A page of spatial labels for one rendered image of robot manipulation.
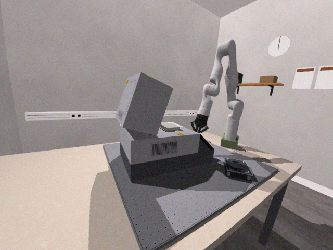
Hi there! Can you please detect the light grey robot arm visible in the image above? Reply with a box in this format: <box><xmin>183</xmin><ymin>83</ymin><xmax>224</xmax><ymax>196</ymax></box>
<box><xmin>197</xmin><ymin>39</ymin><xmax>244</xmax><ymax>140</ymax></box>

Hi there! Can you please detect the white microplate with grey wells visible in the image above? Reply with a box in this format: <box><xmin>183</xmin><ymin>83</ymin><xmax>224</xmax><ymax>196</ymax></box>
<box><xmin>160</xmin><ymin>122</ymin><xmax>180</xmax><ymax>130</ymax></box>

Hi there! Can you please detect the light grey benchtop lab instrument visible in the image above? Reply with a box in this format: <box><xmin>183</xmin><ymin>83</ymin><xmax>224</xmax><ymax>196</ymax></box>
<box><xmin>115</xmin><ymin>72</ymin><xmax>214</xmax><ymax>182</ymax></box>

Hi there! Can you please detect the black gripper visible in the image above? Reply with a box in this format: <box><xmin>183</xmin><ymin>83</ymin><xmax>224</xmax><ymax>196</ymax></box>
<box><xmin>191</xmin><ymin>114</ymin><xmax>209</xmax><ymax>133</ymax></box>

